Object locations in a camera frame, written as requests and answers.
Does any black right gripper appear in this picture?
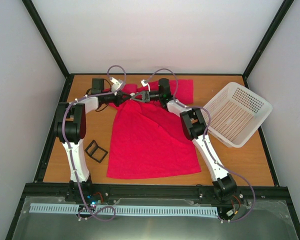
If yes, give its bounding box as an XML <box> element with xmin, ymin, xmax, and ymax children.
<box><xmin>130</xmin><ymin>90</ymin><xmax>162</xmax><ymax>103</ymax></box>

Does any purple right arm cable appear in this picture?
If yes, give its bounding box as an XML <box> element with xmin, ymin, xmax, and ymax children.
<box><xmin>144</xmin><ymin>68</ymin><xmax>256</xmax><ymax>224</ymax></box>

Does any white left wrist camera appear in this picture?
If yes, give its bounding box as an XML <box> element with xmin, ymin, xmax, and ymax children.
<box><xmin>110</xmin><ymin>77</ymin><xmax>126</xmax><ymax>93</ymax></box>

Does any light blue cable duct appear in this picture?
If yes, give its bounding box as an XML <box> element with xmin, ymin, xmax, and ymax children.
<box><xmin>28</xmin><ymin>203</ymin><xmax>218</xmax><ymax>218</ymax></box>

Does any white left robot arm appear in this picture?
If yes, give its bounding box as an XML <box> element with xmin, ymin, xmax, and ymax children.
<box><xmin>53</xmin><ymin>77</ymin><xmax>131</xmax><ymax>202</ymax></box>

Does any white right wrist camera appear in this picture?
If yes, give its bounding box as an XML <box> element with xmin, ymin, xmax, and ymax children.
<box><xmin>140</xmin><ymin>79</ymin><xmax>151</xmax><ymax>92</ymax></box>

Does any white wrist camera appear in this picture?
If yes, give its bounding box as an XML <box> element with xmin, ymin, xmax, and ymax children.
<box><xmin>140</xmin><ymin>79</ymin><xmax>151</xmax><ymax>92</ymax></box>
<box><xmin>110</xmin><ymin>77</ymin><xmax>126</xmax><ymax>93</ymax></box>

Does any red t-shirt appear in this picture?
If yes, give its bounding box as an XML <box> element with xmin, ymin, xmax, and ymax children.
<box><xmin>106</xmin><ymin>79</ymin><xmax>202</xmax><ymax>180</ymax></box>

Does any black aluminium frame rail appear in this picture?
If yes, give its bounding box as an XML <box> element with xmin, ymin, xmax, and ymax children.
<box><xmin>22</xmin><ymin>182</ymin><xmax>291</xmax><ymax>208</ymax></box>

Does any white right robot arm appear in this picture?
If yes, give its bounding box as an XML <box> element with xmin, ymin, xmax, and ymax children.
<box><xmin>131</xmin><ymin>78</ymin><xmax>237</xmax><ymax>203</ymax></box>

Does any white perforated plastic basket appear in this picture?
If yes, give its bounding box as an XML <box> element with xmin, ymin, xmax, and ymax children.
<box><xmin>203</xmin><ymin>82</ymin><xmax>273</xmax><ymax>148</ymax></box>

